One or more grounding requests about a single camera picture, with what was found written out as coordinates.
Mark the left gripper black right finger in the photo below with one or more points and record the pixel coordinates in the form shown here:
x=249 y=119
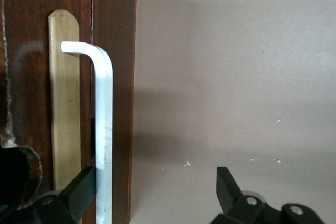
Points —
x=226 y=192

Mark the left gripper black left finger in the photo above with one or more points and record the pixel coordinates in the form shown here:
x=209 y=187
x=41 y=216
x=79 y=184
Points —
x=78 y=195

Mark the light wood drawer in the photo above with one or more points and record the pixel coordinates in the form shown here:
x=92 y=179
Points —
x=31 y=24

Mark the light wood flat stick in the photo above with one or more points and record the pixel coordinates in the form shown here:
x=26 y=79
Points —
x=64 y=103

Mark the table cover sheet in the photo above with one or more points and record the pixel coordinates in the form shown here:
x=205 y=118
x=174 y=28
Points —
x=236 y=77

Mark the dark wood cabinet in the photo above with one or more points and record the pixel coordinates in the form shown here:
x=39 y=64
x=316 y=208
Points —
x=123 y=51

